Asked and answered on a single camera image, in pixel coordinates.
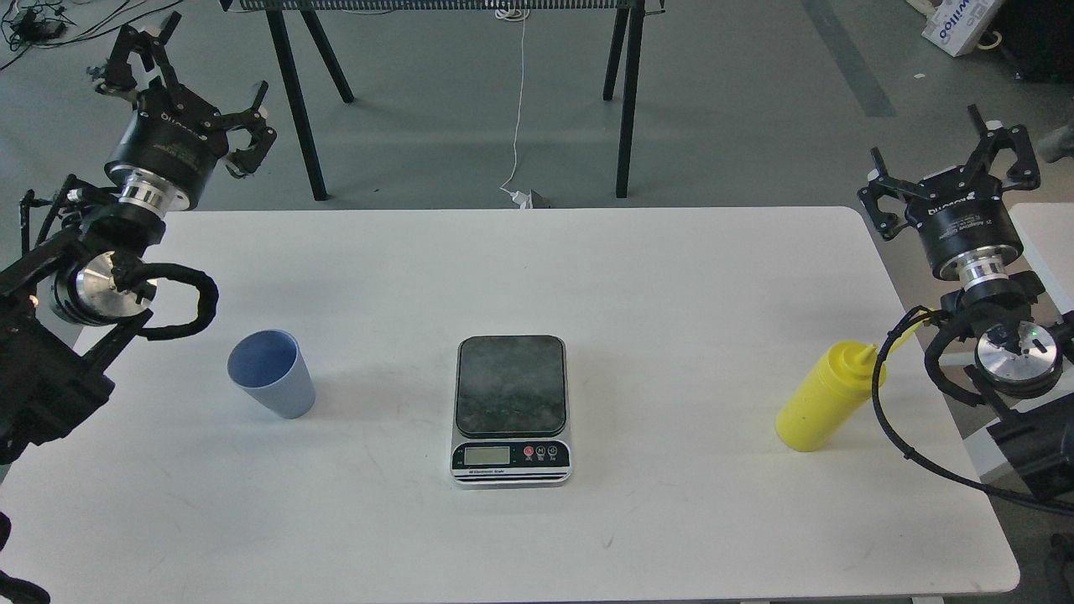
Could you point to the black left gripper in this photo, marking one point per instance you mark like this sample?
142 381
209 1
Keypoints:
164 151

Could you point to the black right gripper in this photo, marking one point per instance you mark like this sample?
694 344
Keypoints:
965 222

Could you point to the yellow squeeze bottle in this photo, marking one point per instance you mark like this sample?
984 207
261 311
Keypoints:
835 389

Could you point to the blue plastic cup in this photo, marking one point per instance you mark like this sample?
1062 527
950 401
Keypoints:
269 366

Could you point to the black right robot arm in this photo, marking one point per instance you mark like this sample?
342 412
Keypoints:
988 349

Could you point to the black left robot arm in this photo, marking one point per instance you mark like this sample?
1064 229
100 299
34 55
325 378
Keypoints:
81 290

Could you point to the digital kitchen scale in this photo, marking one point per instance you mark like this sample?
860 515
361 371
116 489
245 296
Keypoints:
510 422

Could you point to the white cardboard box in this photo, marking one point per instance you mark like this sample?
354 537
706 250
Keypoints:
956 27

